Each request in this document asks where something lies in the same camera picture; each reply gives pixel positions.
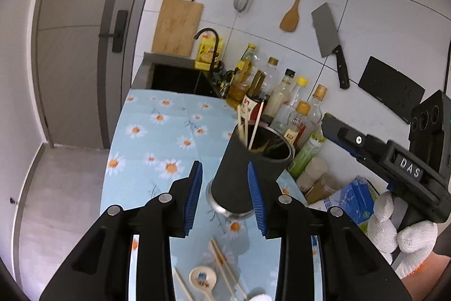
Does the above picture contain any yellow packet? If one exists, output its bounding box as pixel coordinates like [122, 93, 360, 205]
[194, 36, 225, 71]

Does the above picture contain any black door lock handle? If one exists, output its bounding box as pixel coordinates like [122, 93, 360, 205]
[98, 9, 129, 53]

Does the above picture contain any blue white salt bag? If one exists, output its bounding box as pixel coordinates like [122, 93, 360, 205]
[310, 176, 380, 235]

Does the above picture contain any black faucet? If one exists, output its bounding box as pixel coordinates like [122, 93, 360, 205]
[194, 28, 221, 71]

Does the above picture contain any single wooden chopstick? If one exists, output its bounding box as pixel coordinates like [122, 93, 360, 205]
[248, 101, 265, 150]

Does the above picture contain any black wall socket panel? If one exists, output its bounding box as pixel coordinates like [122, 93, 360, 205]
[357, 56, 426, 126]

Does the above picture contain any white lid spice jar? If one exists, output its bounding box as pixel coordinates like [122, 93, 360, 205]
[297, 157, 328, 194]

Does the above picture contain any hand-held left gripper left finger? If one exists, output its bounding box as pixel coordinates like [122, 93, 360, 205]
[39, 160, 204, 301]

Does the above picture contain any row of condiment bottles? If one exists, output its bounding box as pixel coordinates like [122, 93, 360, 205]
[220, 43, 330, 182]

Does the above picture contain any grey door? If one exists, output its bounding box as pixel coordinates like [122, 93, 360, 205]
[33, 0, 167, 151]

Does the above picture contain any blue daisy print tablecloth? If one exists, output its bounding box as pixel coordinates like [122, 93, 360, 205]
[100, 88, 318, 301]

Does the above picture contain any wooden cutting board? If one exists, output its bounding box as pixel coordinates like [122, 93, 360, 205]
[151, 0, 204, 58]

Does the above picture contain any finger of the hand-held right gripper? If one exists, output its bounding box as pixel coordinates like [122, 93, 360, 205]
[321, 113, 392, 168]

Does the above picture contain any dark kitchen sink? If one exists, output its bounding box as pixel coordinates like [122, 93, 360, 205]
[143, 52, 226, 99]

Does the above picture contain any person's right hand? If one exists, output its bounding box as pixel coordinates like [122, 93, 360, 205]
[366, 191, 439, 279]

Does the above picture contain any black utensil holder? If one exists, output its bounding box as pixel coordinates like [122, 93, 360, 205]
[205, 123, 295, 220]

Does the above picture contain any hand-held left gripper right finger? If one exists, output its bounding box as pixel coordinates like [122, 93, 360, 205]
[247, 161, 406, 301]

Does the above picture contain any black handled cleaver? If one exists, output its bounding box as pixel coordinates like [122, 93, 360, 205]
[311, 2, 350, 90]

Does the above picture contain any clear spice jar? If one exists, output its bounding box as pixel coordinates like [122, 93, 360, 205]
[306, 174, 341, 205]

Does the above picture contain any pile of wooden chopsticks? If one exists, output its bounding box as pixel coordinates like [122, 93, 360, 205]
[173, 238, 249, 301]

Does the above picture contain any cartoon print cream spoon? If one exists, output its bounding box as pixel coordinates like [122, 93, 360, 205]
[189, 265, 218, 301]

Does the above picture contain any person's right forearm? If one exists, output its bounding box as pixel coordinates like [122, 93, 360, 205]
[402, 248, 451, 301]

